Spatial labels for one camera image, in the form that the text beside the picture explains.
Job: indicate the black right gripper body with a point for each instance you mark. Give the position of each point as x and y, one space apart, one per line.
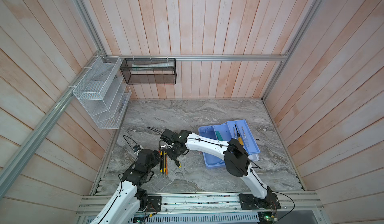
173 146

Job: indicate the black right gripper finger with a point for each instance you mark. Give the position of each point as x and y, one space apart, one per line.
172 154
176 154

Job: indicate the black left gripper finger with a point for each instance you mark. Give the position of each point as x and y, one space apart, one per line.
158 157
159 164

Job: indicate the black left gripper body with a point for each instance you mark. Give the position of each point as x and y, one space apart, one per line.
149 167

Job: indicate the black hex key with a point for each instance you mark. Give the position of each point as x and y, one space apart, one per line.
162 147

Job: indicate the orange handled screwdriver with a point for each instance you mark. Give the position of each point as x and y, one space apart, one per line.
165 164

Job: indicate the teal utility knife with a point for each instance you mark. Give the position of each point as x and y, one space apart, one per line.
219 136

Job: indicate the yellow black utility knife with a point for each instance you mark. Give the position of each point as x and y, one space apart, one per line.
162 158

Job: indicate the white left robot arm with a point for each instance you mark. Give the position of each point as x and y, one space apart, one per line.
129 196

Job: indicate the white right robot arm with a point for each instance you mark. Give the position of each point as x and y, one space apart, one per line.
231 152

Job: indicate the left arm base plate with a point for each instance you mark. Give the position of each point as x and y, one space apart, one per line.
151 204

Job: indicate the aluminium front rail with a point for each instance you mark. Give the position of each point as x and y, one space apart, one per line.
192 203

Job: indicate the black mesh wall basket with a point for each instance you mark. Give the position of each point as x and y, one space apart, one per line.
140 71

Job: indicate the white wire mesh shelf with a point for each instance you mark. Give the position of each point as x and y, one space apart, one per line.
103 92

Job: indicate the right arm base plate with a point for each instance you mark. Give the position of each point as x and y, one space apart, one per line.
249 202

